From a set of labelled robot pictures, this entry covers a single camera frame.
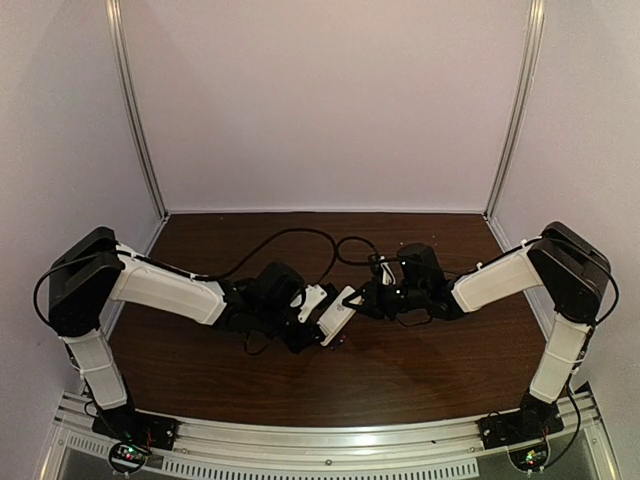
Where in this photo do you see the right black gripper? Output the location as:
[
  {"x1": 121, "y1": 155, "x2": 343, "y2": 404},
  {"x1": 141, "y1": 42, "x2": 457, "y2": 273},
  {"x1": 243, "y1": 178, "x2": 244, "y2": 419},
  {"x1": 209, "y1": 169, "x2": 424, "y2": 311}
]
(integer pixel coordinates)
[{"x1": 344, "y1": 277, "x2": 428, "y2": 323}]

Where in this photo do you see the white remote control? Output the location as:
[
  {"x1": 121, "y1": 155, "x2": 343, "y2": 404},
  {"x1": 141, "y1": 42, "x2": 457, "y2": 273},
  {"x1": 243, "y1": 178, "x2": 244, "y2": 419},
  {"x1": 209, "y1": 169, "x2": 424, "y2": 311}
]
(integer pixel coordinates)
[{"x1": 317, "y1": 286, "x2": 356, "y2": 347}]

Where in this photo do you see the purple AAA battery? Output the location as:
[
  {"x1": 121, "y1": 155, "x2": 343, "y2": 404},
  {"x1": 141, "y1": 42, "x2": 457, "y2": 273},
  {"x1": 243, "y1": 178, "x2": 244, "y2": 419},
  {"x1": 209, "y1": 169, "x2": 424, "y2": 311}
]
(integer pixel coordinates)
[{"x1": 331, "y1": 338, "x2": 345, "y2": 350}]

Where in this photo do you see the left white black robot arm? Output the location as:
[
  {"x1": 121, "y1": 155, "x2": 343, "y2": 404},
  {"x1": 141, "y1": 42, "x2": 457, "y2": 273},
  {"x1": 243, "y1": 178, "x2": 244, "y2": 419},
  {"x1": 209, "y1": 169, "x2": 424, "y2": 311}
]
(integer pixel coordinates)
[{"x1": 47, "y1": 227, "x2": 326, "y2": 444}]

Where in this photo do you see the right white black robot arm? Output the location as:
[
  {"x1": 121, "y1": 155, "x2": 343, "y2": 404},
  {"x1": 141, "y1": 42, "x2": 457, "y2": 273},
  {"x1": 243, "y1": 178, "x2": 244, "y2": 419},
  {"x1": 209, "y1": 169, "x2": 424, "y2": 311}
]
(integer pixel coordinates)
[{"x1": 340, "y1": 221, "x2": 619, "y2": 442}]

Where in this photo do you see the left round circuit board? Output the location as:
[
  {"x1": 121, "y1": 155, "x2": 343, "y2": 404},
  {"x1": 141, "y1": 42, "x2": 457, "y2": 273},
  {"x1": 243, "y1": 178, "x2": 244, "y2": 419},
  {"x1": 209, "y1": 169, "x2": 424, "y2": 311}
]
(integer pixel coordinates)
[{"x1": 107, "y1": 442, "x2": 151, "y2": 476}]

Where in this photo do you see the round circuit board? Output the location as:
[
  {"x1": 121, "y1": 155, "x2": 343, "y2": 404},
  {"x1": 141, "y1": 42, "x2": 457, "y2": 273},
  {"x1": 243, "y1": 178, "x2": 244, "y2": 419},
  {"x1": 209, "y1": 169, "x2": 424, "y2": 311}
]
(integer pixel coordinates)
[
  {"x1": 508, "y1": 443, "x2": 550, "y2": 473},
  {"x1": 107, "y1": 442, "x2": 151, "y2": 476}
]

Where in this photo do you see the right round circuit board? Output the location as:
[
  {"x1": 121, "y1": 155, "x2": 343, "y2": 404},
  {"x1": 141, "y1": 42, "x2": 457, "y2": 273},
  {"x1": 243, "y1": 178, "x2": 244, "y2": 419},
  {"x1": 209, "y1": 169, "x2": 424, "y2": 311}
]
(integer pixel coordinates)
[{"x1": 508, "y1": 443, "x2": 550, "y2": 473}]

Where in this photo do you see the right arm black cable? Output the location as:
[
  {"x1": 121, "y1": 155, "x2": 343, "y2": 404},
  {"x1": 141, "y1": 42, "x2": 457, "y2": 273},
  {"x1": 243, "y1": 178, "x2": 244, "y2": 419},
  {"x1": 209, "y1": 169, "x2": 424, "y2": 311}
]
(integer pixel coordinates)
[{"x1": 337, "y1": 236, "x2": 384, "y2": 269}]

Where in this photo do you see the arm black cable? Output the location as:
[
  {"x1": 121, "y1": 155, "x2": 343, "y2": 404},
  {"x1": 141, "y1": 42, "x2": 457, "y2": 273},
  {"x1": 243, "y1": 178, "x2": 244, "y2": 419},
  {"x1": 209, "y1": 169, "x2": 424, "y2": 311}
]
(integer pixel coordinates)
[
  {"x1": 337, "y1": 236, "x2": 384, "y2": 269},
  {"x1": 32, "y1": 228, "x2": 337, "y2": 326}
]

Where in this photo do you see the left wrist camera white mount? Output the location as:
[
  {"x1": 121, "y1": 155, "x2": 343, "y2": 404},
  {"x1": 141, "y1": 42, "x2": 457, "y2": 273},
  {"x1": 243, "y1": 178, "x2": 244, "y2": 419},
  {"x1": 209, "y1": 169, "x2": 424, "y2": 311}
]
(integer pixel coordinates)
[{"x1": 290, "y1": 283, "x2": 337, "y2": 323}]

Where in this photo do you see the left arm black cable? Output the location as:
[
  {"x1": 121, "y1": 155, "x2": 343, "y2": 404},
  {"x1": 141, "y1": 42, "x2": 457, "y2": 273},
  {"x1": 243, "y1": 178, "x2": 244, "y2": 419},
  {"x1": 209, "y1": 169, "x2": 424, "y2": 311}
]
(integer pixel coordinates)
[{"x1": 32, "y1": 228, "x2": 337, "y2": 326}]

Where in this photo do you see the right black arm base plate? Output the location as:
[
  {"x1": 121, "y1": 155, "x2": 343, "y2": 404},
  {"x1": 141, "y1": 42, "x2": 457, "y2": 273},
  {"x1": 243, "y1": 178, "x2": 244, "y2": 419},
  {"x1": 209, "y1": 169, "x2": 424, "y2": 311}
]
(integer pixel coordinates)
[{"x1": 477, "y1": 410, "x2": 564, "y2": 450}]

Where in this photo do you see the curved aluminium front rail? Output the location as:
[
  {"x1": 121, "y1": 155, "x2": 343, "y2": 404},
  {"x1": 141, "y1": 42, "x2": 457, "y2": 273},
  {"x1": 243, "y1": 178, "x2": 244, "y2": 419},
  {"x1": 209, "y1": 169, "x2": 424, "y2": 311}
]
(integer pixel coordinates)
[{"x1": 35, "y1": 392, "x2": 622, "y2": 479}]

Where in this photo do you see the right aluminium frame post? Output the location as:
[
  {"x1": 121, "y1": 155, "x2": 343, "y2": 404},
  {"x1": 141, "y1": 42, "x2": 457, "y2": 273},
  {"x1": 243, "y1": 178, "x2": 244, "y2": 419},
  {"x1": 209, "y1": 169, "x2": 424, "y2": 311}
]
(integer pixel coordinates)
[{"x1": 484, "y1": 0, "x2": 546, "y2": 220}]

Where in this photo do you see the aluminium frame post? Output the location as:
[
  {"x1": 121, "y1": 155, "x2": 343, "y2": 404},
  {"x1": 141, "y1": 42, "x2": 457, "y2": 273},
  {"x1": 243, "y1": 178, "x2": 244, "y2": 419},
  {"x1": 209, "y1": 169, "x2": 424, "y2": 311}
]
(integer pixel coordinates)
[
  {"x1": 484, "y1": 0, "x2": 546, "y2": 220},
  {"x1": 105, "y1": 0, "x2": 169, "y2": 220}
]

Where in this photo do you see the left aluminium frame post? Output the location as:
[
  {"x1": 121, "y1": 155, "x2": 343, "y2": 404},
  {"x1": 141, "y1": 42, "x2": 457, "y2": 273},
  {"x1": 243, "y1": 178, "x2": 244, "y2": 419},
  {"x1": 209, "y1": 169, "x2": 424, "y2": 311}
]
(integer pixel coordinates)
[{"x1": 105, "y1": 0, "x2": 169, "y2": 220}]

